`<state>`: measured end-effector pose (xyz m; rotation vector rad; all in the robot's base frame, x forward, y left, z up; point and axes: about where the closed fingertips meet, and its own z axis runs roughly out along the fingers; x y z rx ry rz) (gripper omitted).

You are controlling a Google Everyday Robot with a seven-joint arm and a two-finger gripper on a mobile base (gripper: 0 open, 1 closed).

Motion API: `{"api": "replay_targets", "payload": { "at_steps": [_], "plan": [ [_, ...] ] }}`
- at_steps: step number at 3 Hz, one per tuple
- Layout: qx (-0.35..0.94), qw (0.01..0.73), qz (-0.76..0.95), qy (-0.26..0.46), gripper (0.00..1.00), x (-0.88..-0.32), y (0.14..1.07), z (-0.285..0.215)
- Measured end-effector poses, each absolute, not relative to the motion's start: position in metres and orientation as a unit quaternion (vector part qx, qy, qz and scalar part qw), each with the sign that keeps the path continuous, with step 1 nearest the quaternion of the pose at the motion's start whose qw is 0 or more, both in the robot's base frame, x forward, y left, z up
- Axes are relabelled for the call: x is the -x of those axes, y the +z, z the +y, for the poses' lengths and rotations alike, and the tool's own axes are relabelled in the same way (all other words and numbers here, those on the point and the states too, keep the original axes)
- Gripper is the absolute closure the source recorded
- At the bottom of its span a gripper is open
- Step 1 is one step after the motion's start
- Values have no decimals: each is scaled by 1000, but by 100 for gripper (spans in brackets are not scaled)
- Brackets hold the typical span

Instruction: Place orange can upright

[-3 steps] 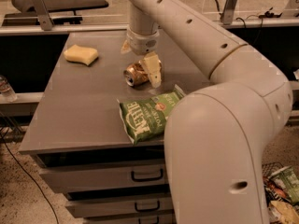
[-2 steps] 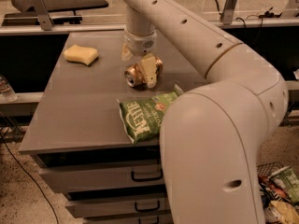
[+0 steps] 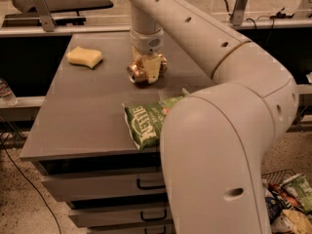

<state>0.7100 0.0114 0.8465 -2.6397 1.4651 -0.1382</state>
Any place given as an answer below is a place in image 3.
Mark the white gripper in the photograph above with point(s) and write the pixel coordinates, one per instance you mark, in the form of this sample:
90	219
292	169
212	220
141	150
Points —
145	44

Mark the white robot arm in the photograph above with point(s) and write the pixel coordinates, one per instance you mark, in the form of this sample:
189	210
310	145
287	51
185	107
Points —
212	142

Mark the green Kettle chips bag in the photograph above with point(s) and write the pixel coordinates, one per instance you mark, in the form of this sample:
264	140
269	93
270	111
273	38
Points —
145	120

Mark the yellow sponge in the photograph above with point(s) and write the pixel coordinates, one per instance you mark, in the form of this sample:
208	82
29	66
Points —
86	57

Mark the grey drawer cabinet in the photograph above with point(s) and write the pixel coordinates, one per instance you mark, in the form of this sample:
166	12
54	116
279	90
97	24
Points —
81	125

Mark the clear water bottle left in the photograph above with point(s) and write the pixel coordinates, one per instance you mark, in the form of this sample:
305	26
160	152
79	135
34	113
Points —
7	94

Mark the top grey drawer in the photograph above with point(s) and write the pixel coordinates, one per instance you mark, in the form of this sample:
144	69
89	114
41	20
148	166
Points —
105	184

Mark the grey drawer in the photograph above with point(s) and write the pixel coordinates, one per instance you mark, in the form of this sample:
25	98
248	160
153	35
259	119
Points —
129	214
105	184
156	227

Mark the bottom grey drawer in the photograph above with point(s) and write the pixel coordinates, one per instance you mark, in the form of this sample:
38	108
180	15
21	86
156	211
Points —
156	227

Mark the middle grey drawer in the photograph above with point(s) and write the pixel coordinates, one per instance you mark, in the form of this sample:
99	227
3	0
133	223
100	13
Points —
129	214

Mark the blue snack bag in basket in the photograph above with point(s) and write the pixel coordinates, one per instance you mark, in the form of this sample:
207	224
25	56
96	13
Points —
273	208

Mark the yellow snack bag in basket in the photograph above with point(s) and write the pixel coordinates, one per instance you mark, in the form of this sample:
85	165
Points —
291	222

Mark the right metal bracket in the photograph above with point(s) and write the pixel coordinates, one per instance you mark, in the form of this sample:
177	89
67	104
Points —
237	15

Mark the metal bracket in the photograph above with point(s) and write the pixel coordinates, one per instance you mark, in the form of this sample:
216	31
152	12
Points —
47	22
237	15

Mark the left metal bracket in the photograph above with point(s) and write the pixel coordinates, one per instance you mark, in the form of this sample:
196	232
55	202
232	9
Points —
47	22

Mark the wire basket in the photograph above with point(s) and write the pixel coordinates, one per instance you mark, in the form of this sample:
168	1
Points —
278	176

